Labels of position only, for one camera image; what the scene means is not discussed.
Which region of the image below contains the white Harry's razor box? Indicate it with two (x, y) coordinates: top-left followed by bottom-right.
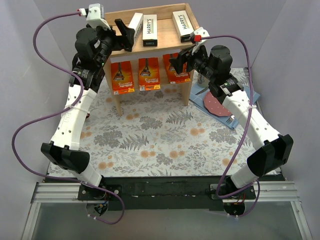
(172, 10), (194, 43)
(128, 12), (144, 44)
(142, 14), (158, 47)

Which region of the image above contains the orange Gillette razor box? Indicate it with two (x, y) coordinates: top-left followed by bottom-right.
(138, 57), (161, 91)
(111, 61), (135, 95)
(162, 52), (191, 84)

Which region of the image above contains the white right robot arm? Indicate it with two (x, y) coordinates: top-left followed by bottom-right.
(169, 45), (294, 199)

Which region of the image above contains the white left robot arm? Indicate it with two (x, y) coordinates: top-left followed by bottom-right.
(40, 18), (135, 200)

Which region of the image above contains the wooden two-tier shelf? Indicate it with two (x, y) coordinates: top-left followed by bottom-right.
(103, 3), (198, 116)

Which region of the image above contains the cream patterned mug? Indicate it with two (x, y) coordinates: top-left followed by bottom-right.
(197, 73), (209, 88)

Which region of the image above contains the blue checkered cloth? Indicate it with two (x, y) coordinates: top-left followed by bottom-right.
(188, 84), (261, 130)

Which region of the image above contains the pink dotted plate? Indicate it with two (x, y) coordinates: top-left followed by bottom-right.
(203, 91), (232, 117)

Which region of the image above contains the floral table mat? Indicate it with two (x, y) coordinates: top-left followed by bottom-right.
(47, 68), (282, 179)

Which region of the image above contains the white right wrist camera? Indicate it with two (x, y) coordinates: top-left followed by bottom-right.
(190, 27), (210, 55)

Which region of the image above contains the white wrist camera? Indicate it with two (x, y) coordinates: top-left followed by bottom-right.
(77, 3), (111, 30)
(190, 27), (210, 55)

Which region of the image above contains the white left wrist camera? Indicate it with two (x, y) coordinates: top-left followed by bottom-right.
(77, 3), (111, 30)

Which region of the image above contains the black handled knife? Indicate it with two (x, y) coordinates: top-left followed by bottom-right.
(196, 87), (209, 95)

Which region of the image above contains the black handled fork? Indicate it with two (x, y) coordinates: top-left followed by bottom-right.
(226, 115), (235, 125)

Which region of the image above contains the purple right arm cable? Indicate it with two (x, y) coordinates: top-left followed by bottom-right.
(199, 34), (261, 218)

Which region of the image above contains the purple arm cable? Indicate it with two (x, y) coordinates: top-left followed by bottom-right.
(11, 9), (125, 225)
(199, 34), (261, 218)

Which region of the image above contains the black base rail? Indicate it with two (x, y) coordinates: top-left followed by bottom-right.
(43, 172), (286, 212)

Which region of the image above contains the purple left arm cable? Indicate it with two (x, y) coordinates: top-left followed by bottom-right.
(11, 9), (125, 225)

